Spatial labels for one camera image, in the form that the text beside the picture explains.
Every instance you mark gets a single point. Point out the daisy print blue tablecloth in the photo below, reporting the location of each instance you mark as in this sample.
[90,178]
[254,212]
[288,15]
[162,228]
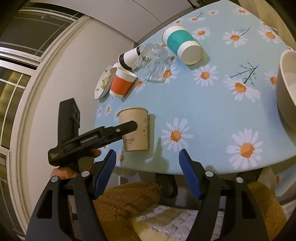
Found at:
[222,110]

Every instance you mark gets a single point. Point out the black banded paper cup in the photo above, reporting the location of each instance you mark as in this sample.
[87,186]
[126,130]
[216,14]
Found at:
[128,59]

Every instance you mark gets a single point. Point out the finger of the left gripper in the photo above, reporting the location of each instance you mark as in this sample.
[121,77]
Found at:
[103,136]

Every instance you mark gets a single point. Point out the beige ceramic mug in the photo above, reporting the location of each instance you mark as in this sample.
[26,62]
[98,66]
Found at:
[285,87]

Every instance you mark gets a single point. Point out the person's left hand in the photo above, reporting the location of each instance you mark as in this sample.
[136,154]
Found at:
[70,172]

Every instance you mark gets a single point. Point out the white quilted cushion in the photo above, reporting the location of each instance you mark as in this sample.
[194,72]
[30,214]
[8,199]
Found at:
[159,222]

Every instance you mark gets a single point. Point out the orange sleeve paper cup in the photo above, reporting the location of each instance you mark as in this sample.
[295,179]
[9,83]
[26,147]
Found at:
[121,83]

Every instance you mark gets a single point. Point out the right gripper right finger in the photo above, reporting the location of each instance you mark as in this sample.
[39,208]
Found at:
[242,218]

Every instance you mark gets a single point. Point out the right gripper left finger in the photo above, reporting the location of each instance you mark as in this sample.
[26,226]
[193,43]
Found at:
[51,217]

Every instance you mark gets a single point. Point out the clear glass cup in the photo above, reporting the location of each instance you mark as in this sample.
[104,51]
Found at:
[152,63]

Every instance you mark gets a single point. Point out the white flowered snack plate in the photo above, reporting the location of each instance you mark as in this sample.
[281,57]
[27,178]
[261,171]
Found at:
[104,83]

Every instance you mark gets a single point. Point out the window with white frame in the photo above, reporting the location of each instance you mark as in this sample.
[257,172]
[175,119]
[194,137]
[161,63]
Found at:
[33,81]

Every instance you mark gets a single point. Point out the teal sleeve paper cup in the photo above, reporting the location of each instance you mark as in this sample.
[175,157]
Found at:
[182,43]

